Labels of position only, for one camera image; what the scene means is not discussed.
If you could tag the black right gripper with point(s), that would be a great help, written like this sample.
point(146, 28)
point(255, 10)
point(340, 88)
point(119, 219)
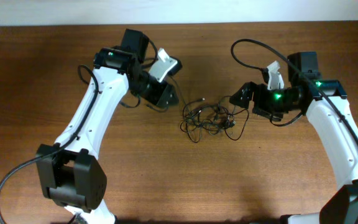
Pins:
point(257, 98)

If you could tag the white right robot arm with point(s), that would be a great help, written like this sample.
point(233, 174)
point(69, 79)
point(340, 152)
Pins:
point(325, 104)

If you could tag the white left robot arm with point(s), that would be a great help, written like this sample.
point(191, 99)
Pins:
point(69, 171)

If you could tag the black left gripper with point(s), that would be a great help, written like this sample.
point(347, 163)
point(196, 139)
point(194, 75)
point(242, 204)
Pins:
point(161, 94)

